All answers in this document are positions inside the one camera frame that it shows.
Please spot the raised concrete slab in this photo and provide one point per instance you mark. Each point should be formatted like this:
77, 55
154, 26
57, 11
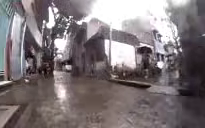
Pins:
133, 83

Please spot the wet grey asphalt road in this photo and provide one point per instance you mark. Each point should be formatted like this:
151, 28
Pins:
90, 106

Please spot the concrete step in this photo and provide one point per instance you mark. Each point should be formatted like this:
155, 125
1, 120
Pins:
0, 115

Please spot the white wall building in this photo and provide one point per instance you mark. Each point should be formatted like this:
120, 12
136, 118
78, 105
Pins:
116, 50

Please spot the pole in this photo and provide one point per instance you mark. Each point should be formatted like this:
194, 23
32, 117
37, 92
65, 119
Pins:
110, 45

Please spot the pale multi-storey building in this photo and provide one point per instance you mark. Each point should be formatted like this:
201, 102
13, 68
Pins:
150, 36

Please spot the tree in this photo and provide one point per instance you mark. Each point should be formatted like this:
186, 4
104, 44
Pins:
61, 23

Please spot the building with striped awning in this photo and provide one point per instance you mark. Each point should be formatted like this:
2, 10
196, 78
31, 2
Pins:
10, 43

